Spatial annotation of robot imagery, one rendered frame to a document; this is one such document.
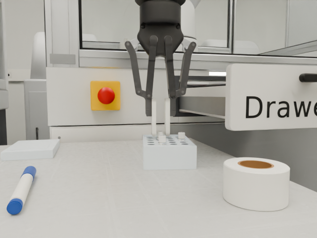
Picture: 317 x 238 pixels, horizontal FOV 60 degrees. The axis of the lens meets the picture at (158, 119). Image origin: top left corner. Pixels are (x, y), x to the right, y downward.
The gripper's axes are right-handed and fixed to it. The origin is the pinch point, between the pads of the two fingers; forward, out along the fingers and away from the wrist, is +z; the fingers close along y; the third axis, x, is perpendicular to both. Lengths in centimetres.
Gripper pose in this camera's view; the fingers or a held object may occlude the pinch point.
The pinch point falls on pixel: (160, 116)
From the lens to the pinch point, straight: 51.5
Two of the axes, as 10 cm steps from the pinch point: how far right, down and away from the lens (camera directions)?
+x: -0.7, -0.9, 9.9
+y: 10.0, -0.1, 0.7
